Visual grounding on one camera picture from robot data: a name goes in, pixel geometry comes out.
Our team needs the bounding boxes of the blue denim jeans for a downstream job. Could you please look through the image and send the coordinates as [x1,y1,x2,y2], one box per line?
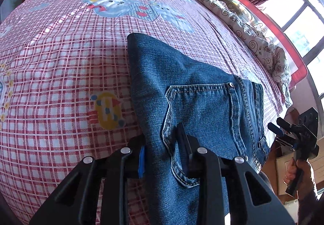
[127,33,270,224]

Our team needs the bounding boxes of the person's right hand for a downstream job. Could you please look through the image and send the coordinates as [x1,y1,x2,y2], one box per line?
[283,158,317,200]

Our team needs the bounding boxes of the floral swirl quilt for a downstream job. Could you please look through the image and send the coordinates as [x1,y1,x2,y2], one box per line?
[197,0,293,107]

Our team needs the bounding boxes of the pink checkered bed sheet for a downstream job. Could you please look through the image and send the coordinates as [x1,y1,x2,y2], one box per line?
[1,0,287,223]

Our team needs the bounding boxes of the red bed guard rail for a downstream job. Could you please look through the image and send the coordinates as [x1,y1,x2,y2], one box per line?
[220,0,308,90]

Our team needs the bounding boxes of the window with dark frame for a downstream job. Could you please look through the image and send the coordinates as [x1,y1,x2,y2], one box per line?
[257,0,324,124]

